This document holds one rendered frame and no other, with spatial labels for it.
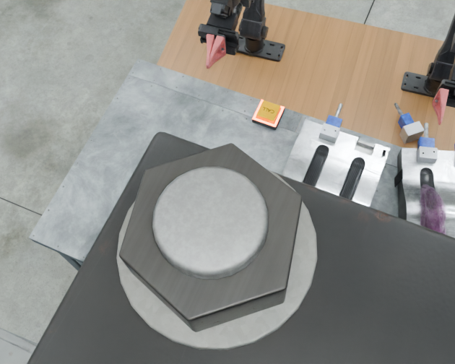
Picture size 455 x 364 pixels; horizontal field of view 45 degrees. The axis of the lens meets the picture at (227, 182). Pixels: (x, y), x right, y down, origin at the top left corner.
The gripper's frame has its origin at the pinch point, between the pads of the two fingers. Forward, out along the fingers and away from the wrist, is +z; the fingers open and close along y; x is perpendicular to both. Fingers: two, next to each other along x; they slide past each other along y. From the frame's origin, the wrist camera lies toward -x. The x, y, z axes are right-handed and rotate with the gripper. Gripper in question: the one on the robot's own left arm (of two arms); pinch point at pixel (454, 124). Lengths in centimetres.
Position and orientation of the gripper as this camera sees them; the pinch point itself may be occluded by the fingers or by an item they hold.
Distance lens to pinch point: 137.3
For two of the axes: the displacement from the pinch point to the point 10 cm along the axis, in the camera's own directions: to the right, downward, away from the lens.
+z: -3.1, 8.8, -3.5
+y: 9.5, 2.6, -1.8
